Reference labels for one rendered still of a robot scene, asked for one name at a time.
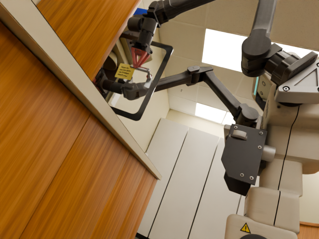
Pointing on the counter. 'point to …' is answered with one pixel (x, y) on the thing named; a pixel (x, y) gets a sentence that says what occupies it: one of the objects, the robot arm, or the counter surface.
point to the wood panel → (89, 27)
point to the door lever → (143, 70)
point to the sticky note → (124, 71)
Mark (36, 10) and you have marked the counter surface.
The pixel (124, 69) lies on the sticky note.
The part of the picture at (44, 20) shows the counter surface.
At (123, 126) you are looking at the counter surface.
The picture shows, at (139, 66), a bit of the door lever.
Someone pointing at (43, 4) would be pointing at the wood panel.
